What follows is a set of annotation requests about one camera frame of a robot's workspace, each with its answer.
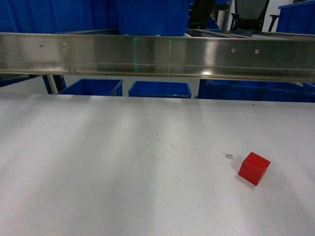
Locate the red magnetic cube block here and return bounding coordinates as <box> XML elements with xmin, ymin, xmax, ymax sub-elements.
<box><xmin>238</xmin><ymin>152</ymin><xmax>271</xmax><ymax>186</ymax></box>

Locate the large blue bin on shelf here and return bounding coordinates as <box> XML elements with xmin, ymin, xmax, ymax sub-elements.
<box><xmin>116</xmin><ymin>0</ymin><xmax>189</xmax><ymax>36</ymax></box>

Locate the blue bin below middle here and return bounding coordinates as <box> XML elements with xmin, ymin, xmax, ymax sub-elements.
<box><xmin>128</xmin><ymin>81</ymin><xmax>191</xmax><ymax>98</ymax></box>

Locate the blue bin below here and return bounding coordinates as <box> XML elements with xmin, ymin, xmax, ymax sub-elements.
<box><xmin>59</xmin><ymin>79</ymin><xmax>123</xmax><ymax>96</ymax></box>
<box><xmin>196</xmin><ymin>79</ymin><xmax>315</xmax><ymax>103</ymax></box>
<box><xmin>128</xmin><ymin>81</ymin><xmax>191</xmax><ymax>98</ymax></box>

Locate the blue bin below left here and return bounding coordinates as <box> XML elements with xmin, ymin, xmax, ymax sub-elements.
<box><xmin>59</xmin><ymin>79</ymin><xmax>123</xmax><ymax>96</ymax></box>

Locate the small printed marker sticker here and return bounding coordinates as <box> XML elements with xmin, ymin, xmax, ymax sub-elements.
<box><xmin>224</xmin><ymin>152</ymin><xmax>235</xmax><ymax>159</ymax></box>

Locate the blue bin below right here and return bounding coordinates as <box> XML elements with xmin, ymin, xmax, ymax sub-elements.
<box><xmin>196</xmin><ymin>79</ymin><xmax>315</xmax><ymax>103</ymax></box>

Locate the black mesh office chair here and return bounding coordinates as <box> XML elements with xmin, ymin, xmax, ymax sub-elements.
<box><xmin>230</xmin><ymin>0</ymin><xmax>270</xmax><ymax>32</ymax></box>

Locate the blue bin far right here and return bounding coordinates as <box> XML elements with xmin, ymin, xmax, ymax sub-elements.
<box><xmin>276</xmin><ymin>0</ymin><xmax>315</xmax><ymax>35</ymax></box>

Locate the stainless steel shelf rail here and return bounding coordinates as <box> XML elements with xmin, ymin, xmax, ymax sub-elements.
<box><xmin>0</xmin><ymin>30</ymin><xmax>315</xmax><ymax>83</ymax></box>

